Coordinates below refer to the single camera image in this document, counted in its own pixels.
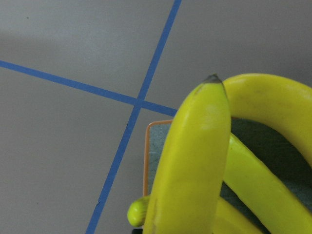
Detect yellow banana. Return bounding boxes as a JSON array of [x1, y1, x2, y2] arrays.
[[143, 75, 231, 234], [223, 74, 312, 164], [127, 195, 262, 234], [224, 135, 312, 234]]

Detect grey square plate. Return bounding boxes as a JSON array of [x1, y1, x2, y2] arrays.
[[142, 117, 312, 234]]

